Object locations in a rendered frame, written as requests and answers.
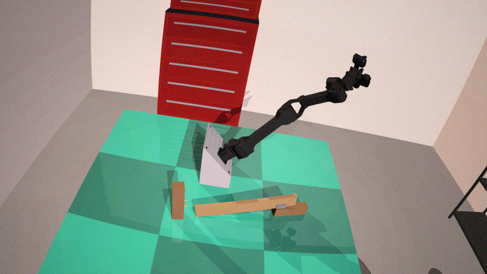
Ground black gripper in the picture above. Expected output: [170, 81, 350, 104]
[345, 53, 367, 88]

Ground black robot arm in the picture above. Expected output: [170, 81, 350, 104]
[217, 71, 371, 164]

